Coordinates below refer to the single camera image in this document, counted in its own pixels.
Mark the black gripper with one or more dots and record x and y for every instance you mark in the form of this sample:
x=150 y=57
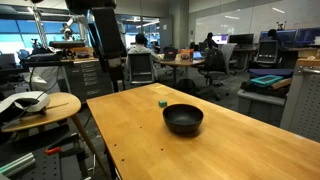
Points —
x=116 y=72

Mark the green block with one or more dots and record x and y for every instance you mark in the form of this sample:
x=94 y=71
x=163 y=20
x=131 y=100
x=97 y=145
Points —
x=162 y=103

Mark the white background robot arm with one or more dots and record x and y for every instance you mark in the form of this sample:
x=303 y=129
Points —
x=68 y=30

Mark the black bowl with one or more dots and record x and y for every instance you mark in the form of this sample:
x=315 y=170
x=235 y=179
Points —
x=182 y=118

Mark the black mesh office chair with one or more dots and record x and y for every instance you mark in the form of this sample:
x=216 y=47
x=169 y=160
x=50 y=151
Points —
x=141 y=68

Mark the grey drawer cabinet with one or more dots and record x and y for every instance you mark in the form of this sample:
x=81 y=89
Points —
x=88 y=78

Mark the person in white hoodie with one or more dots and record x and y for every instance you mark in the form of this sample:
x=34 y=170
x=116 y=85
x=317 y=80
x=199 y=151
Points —
x=141 y=49

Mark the black bag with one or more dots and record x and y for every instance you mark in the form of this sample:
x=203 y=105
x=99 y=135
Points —
x=170 y=54

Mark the round wooden side table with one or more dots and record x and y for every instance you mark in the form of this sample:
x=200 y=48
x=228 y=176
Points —
x=63 y=106

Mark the round wooden meeting table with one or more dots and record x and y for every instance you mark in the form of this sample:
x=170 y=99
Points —
x=181 y=62

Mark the orange box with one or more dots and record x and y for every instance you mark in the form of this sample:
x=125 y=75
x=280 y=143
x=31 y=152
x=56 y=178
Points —
x=186 y=55

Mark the open laptop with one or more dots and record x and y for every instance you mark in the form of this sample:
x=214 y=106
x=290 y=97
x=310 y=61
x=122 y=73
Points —
x=198 y=55

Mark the white and black headset device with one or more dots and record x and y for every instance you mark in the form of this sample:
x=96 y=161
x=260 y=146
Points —
x=28 y=101

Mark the person in dark top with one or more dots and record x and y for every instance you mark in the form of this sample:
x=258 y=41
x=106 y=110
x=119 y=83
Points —
x=210 y=40

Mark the grey office chair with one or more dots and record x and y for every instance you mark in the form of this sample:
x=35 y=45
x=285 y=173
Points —
x=218 y=63

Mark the small lit monitor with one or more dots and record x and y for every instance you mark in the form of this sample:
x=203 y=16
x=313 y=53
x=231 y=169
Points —
x=220 y=39

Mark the black perforated breadboard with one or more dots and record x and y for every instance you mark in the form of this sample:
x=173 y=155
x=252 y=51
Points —
x=50 y=166

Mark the dark computer monitor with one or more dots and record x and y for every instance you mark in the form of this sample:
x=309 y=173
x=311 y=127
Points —
x=241 y=38

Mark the aluminium extrusion bar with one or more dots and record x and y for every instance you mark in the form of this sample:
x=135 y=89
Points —
x=16 y=164

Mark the grey storage bin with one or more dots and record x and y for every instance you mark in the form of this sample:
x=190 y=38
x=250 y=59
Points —
x=260 y=106

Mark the teal tray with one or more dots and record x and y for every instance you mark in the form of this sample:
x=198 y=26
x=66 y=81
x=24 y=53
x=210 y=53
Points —
x=266 y=80

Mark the black mesh desk chair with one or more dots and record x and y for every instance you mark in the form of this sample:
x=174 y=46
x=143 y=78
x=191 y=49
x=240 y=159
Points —
x=266 y=51

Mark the blue cushion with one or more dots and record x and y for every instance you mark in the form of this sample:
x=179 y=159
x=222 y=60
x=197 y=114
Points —
x=270 y=72

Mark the person at blue monitors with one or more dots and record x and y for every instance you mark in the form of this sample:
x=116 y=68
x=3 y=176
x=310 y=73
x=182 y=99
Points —
x=272 y=34

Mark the blue screen monitor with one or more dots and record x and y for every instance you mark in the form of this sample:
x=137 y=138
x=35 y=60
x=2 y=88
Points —
x=286 y=37
x=307 y=36

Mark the white perforated cabinet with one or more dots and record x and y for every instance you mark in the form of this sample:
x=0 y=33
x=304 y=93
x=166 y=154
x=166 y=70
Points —
x=305 y=100

